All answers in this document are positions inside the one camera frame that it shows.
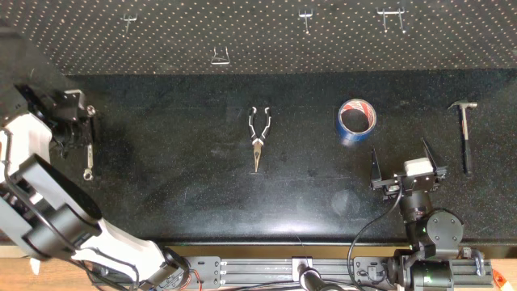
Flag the roll of blue tape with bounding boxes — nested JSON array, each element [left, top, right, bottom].
[[337, 98, 378, 147]]

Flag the hammer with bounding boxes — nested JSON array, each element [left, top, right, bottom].
[[447, 99, 479, 175]]

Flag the black cable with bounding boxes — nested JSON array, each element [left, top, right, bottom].
[[0, 127, 141, 291], [347, 186, 405, 291]]

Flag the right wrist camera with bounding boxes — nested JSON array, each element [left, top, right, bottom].
[[403, 157, 435, 178]]

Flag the orange plastic piece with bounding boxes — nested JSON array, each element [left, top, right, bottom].
[[491, 268, 508, 291]]

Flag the mounting rail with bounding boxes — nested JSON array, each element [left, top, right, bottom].
[[169, 247, 496, 291]]

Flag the black pegboard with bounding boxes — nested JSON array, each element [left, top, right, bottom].
[[0, 0, 517, 77]]

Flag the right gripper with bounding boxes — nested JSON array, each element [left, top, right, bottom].
[[370, 137, 448, 200]]

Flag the wrench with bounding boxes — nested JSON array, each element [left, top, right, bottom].
[[82, 143, 95, 182]]

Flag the black and white pliers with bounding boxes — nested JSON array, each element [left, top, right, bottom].
[[247, 106, 272, 174]]

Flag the metal hook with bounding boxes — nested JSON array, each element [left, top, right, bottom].
[[298, 8, 314, 36], [122, 13, 138, 36], [210, 45, 232, 66], [376, 6, 407, 35]]

